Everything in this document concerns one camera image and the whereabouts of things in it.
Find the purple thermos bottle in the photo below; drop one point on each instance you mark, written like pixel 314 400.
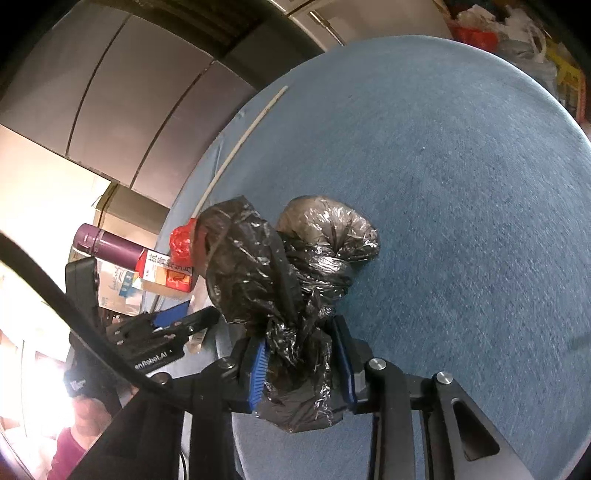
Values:
pixel 111 247

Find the orange and white box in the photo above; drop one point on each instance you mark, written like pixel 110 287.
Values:
pixel 168 277

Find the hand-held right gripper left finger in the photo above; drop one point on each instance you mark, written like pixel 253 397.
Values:
pixel 258 369

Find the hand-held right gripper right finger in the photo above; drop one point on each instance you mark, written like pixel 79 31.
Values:
pixel 344 364

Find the red plastic bag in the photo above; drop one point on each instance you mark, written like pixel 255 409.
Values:
pixel 182 244

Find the long white stick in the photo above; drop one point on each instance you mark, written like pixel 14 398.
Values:
pixel 237 146

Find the cluttered shelf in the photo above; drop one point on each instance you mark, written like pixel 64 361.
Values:
pixel 563 69

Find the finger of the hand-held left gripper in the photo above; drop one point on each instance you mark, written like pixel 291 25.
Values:
pixel 203 318
pixel 171 316

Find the white plastic bag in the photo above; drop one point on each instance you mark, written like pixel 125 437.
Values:
pixel 526 41

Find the black plastic bag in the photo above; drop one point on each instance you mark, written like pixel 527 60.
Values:
pixel 258 258

